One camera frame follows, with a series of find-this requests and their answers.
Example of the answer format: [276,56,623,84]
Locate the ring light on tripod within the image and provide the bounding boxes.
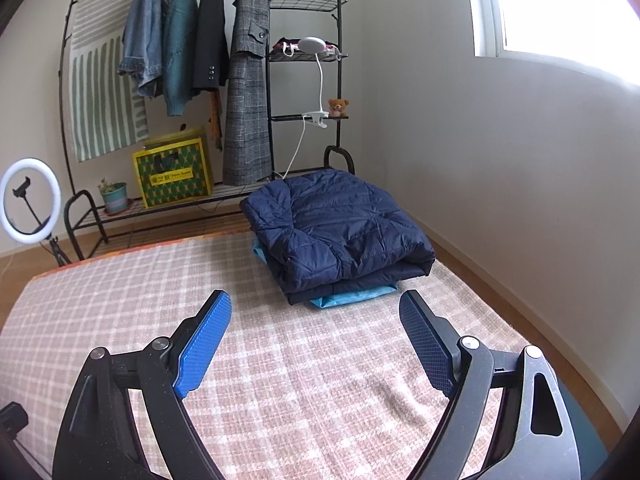
[0,157,71,267]

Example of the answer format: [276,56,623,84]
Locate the blue denim jacket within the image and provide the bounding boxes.
[117,0,173,98]

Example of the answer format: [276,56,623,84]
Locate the yellow green patterned box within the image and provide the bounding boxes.
[131,127,215,209]

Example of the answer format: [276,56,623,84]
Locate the brown hanging scarf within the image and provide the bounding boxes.
[207,87,224,152]

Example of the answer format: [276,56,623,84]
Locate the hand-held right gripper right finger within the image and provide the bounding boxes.
[398,289,581,480]

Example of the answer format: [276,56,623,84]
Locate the black blazer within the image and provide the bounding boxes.
[191,0,230,93]

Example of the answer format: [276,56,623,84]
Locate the green striped white cloth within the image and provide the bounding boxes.
[67,0,151,163]

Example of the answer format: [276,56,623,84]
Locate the grey plaid coat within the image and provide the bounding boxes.
[221,0,273,187]

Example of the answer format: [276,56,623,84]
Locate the light blue jacket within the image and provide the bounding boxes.
[251,237,401,310]

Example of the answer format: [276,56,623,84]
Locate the navy puffer jacket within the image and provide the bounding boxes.
[239,169,436,306]

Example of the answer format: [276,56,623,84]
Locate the potted plant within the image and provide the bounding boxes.
[97,176,133,216]

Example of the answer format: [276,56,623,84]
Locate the white clip lamp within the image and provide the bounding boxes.
[297,36,330,129]

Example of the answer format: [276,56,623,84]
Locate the black metal clothes rack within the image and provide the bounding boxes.
[59,0,357,261]

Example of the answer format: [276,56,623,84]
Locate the pink folded clothes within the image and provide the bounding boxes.
[271,37,341,58]

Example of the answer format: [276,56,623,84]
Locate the teal knit sweater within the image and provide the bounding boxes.
[162,0,200,117]

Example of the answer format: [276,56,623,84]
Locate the window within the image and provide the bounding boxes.
[462,0,640,86]

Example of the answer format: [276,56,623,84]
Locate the pink checked blanket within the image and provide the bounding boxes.
[0,232,526,480]

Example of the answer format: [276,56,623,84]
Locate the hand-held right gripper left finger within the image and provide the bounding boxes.
[52,289,233,480]

